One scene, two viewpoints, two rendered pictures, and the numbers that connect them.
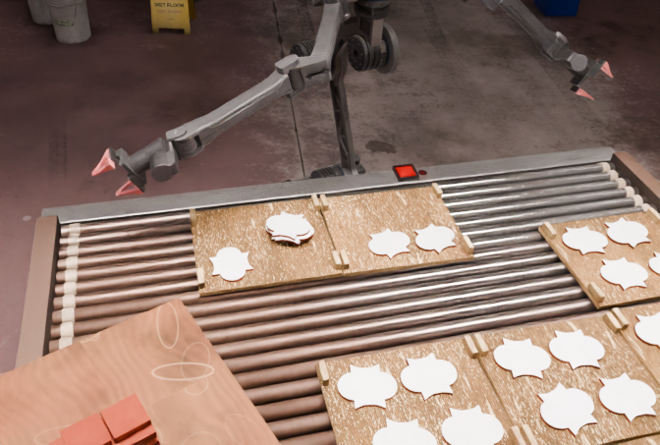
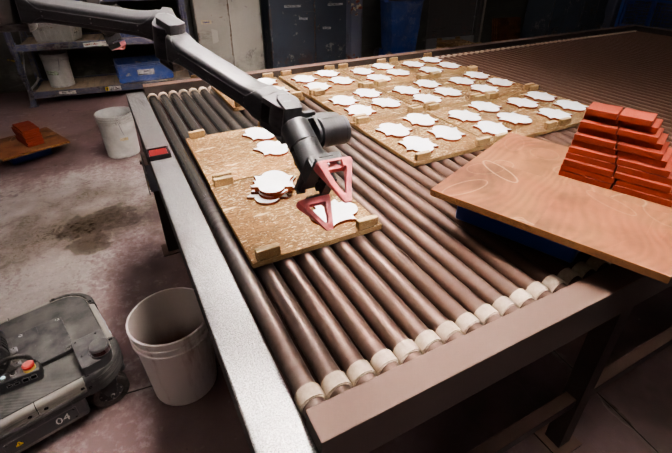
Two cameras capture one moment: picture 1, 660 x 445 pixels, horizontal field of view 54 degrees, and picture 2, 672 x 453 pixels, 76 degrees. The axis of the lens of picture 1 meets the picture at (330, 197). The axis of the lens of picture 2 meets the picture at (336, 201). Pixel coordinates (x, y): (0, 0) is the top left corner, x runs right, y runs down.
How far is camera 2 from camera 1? 2.06 m
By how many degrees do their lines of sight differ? 79
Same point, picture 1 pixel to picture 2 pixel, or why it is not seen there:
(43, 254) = (408, 376)
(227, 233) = (284, 226)
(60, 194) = not seen: outside the picture
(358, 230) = (256, 162)
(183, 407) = (526, 164)
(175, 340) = (476, 180)
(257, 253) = not seen: hidden behind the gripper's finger
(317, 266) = not seen: hidden behind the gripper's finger
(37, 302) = (490, 336)
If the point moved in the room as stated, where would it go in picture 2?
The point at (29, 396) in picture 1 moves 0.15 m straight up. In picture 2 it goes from (613, 232) to (639, 168)
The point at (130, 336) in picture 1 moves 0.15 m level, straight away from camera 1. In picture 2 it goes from (497, 201) to (454, 221)
